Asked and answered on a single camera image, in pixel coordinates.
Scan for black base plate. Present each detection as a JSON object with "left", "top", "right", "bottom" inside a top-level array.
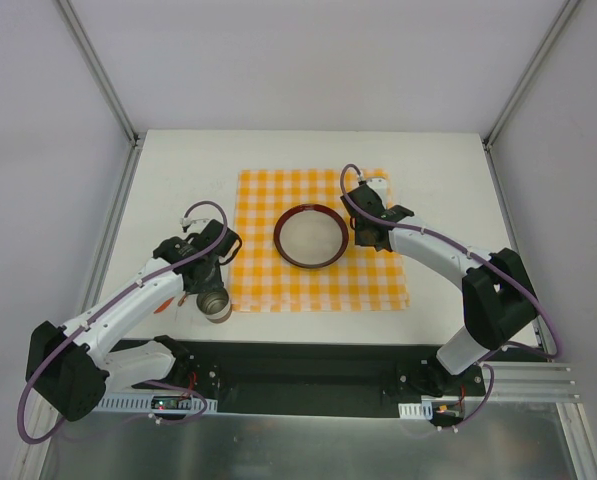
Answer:
[{"left": 153, "top": 341, "right": 499, "bottom": 426}]

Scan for white cable duct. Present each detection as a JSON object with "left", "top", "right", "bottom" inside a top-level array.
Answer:
[
  {"left": 398, "top": 401, "right": 433, "bottom": 421},
  {"left": 94, "top": 393, "right": 218, "bottom": 415}
]

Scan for left white cable duct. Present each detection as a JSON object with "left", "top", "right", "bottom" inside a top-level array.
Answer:
[{"left": 94, "top": 393, "right": 218, "bottom": 415}]

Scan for aluminium frame post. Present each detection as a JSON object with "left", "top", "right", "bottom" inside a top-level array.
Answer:
[
  {"left": 482, "top": 0, "right": 584, "bottom": 152},
  {"left": 53, "top": 0, "right": 139, "bottom": 145}
]

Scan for aluminium left side rail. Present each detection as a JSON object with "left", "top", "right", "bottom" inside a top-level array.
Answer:
[{"left": 76, "top": 133, "right": 146, "bottom": 314}]

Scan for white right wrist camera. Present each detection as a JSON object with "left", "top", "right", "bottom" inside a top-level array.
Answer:
[{"left": 366, "top": 177, "right": 388, "bottom": 207}]

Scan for aluminium right side rail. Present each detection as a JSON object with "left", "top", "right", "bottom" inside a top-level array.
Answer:
[{"left": 483, "top": 144, "right": 555, "bottom": 354}]

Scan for aluminium frame post right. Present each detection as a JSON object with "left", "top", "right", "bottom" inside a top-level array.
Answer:
[{"left": 482, "top": 0, "right": 584, "bottom": 152}]

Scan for yellow white checkered cloth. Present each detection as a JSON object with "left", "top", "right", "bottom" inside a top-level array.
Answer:
[{"left": 228, "top": 169, "right": 410, "bottom": 313}]

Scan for orange chopsticks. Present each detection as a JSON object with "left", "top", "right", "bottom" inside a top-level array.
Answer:
[{"left": 153, "top": 294, "right": 187, "bottom": 314}]

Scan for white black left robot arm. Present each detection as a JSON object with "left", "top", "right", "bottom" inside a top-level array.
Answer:
[{"left": 26, "top": 219, "right": 242, "bottom": 422}]

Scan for metal cup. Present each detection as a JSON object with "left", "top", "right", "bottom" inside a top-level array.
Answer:
[{"left": 196, "top": 289, "right": 232, "bottom": 324}]

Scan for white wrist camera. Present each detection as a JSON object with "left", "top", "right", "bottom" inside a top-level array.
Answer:
[
  {"left": 180, "top": 217, "right": 210, "bottom": 233},
  {"left": 366, "top": 177, "right": 388, "bottom": 207}
]

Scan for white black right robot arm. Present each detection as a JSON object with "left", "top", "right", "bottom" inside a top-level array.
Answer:
[{"left": 341, "top": 182, "right": 538, "bottom": 395}]

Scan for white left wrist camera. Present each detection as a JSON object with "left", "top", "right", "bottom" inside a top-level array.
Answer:
[{"left": 180, "top": 217, "right": 210, "bottom": 233}]

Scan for aluminium frame post left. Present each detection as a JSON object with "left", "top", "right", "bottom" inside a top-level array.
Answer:
[{"left": 53, "top": 0, "right": 139, "bottom": 145}]

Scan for aluminium rail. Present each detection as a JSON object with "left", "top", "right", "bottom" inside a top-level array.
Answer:
[
  {"left": 76, "top": 133, "right": 146, "bottom": 314},
  {"left": 483, "top": 144, "right": 555, "bottom": 354},
  {"left": 40, "top": 349, "right": 582, "bottom": 401}
]

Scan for right white cable duct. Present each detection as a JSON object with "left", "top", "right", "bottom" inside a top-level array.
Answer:
[{"left": 398, "top": 401, "right": 433, "bottom": 421}]

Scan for red rimmed cream plate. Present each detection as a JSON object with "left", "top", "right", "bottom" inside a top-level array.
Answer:
[{"left": 273, "top": 204, "right": 349, "bottom": 270}]

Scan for aluminium front rail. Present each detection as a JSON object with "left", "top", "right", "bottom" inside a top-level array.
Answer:
[{"left": 40, "top": 349, "right": 582, "bottom": 401}]

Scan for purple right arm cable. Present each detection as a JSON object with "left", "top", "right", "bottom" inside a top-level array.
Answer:
[{"left": 339, "top": 163, "right": 564, "bottom": 436}]

